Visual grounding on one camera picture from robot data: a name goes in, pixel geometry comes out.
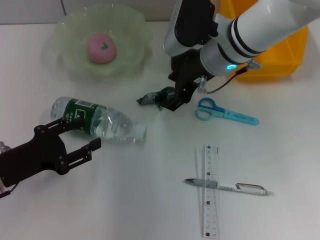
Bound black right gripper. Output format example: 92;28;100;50
165;53;210;112

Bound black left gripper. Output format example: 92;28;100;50
0;116;102;188

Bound green plastic wrapper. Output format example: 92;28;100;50
136;85;177;111

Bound clear water bottle green label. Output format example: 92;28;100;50
50;96;148;145

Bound pink round ball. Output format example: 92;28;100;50
86;32;118;65

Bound blue scissors with sheath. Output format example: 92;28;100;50
194;97;260;126

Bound translucent green fruit bowl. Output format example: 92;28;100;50
41;3;154;85

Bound white silver ballpoint pen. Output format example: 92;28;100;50
184;177;275;197

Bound transparent plastic ruler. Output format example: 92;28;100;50
201;144;221;238

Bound yellow plastic storage bin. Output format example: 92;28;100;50
219;0;309;82

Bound right gripper cable with connector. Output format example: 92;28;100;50
196;59;263;95

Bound gripper cable with connector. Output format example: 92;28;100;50
196;59;263;95
0;141;16;198

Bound left gripper cable with connector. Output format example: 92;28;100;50
0;141;16;198

